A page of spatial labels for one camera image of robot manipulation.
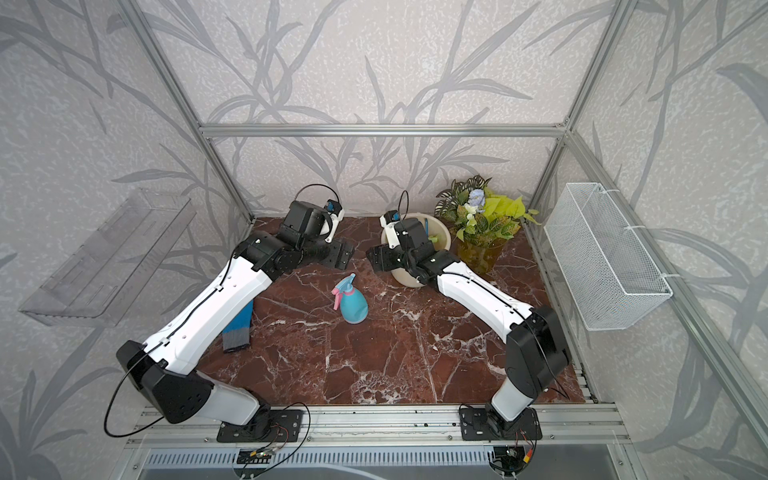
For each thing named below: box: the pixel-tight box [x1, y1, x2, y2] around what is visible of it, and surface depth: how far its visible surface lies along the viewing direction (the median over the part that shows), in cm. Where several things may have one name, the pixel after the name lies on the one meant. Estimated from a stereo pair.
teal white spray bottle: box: [331, 273, 369, 324], surface depth 85 cm
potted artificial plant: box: [434, 174, 542, 274], surface depth 93 cm
